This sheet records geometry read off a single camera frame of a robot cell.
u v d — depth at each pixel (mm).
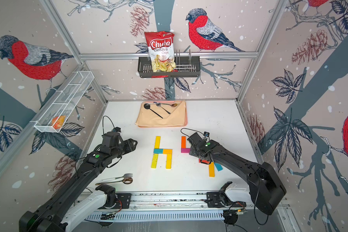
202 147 622
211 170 832
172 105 1165
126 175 815
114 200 710
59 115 669
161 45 816
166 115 1106
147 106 1155
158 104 1175
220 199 657
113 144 625
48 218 388
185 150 905
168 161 878
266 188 407
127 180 815
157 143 952
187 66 949
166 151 922
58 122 660
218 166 849
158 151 927
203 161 714
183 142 954
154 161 876
